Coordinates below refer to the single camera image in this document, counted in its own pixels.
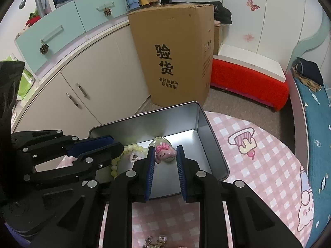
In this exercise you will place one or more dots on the green and white bag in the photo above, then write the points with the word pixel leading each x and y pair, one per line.
pixel 24 82

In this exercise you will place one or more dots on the small cardboard box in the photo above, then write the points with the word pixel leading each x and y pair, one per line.
pixel 218 40

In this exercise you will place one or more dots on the teal bunk bed frame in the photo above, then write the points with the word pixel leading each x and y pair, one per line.
pixel 318 36

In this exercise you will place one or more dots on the black clothes pile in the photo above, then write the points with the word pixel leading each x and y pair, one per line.
pixel 222 11

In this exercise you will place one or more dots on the white wardrobe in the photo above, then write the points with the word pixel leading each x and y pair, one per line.
pixel 258 20

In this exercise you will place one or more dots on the teal drawer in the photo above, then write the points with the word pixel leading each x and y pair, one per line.
pixel 90 13
pixel 64 33

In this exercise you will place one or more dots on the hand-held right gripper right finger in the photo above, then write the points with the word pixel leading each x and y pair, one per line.
pixel 181 178

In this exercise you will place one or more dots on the large cardboard box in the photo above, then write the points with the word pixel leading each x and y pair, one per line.
pixel 170 31

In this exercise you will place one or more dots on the grey metal tin box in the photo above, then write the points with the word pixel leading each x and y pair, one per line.
pixel 204 147

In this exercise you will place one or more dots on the pink flower sticker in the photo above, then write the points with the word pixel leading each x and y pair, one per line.
pixel 249 38

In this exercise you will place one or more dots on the red strawberry plush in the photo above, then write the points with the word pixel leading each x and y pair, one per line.
pixel 33 18

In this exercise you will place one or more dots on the white step board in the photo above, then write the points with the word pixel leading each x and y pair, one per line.
pixel 250 59

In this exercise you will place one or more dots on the pink butterfly sticker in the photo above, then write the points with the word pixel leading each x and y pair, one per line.
pixel 252 4

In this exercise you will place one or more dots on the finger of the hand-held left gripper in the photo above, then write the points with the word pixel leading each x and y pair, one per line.
pixel 90 144
pixel 103 153

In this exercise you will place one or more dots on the folded dark clothes stack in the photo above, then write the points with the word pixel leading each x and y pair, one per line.
pixel 310 71

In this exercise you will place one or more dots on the pink checked tablecloth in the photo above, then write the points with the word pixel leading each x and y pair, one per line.
pixel 258 186

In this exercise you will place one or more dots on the teal printed bedsheet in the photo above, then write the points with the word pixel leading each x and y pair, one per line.
pixel 318 124

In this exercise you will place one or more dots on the pine cone ornament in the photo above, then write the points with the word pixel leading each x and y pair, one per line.
pixel 44 49
pixel 107 12

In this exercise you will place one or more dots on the white low cabinet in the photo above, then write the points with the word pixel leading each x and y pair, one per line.
pixel 108 64

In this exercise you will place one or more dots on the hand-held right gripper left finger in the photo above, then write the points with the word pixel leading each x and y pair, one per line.
pixel 150 178

